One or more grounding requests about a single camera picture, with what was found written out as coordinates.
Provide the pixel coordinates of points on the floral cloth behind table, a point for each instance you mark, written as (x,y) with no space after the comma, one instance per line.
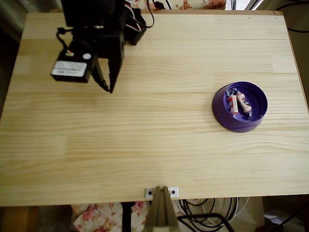
(193,4)

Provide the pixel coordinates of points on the wrapped candy, straight white wrapper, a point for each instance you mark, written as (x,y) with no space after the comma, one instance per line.
(233,105)

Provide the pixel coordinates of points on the black table leg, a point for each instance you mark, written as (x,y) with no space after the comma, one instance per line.
(126,217)

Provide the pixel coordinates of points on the purple plastic bowl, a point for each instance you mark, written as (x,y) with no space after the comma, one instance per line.
(220,114)

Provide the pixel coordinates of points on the wrapped candy, blue twisted end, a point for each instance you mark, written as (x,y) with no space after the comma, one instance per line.
(243,101)

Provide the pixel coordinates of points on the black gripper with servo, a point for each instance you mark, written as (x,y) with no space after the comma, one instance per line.
(114,51)

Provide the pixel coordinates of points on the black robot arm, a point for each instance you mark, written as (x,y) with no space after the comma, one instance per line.
(91,12)

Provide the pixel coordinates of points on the olive camera stand post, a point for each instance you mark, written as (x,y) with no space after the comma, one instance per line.
(160,212)

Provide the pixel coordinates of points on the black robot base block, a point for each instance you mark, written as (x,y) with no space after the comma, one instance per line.
(136,36)

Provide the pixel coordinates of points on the floral cloth under table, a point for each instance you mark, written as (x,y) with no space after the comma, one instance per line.
(96,217)

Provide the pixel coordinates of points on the silver metal clamp bracket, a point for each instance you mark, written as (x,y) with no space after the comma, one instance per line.
(173,192)

